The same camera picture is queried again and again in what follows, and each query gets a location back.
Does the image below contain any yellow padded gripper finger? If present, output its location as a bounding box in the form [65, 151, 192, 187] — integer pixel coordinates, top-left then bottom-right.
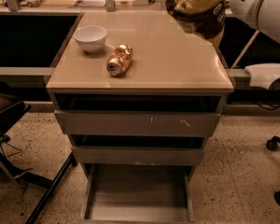
[179, 0, 222, 14]

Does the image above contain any brown chip bag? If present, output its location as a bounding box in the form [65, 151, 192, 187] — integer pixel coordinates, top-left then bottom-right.
[165, 0, 225, 48]

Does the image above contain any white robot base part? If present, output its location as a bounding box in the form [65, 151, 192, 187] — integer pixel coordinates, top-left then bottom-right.
[245, 63, 280, 90]

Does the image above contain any grey drawer cabinet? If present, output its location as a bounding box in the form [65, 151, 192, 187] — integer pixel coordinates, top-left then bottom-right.
[43, 10, 236, 224]

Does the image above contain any top grey drawer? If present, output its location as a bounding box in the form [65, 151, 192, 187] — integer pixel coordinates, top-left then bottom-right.
[55, 110, 220, 137]

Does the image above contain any grey drawer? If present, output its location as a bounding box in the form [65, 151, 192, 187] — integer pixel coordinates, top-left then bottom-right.
[79, 164, 194, 224]
[72, 146, 203, 166]
[55, 110, 220, 137]

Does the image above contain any middle grey drawer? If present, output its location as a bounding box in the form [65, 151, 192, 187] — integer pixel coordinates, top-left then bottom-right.
[72, 146, 203, 166]

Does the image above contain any bottom grey drawer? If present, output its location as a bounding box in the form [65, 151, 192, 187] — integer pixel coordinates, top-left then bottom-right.
[79, 164, 194, 224]

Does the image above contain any crushed gold soda can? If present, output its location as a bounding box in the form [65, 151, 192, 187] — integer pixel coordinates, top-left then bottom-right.
[106, 44, 133, 77]

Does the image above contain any white bowl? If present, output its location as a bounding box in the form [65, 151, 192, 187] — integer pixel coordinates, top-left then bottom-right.
[73, 25, 107, 53]

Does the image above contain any black chair on left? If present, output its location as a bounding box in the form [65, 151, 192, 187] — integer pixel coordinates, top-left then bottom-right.
[0, 82, 77, 224]

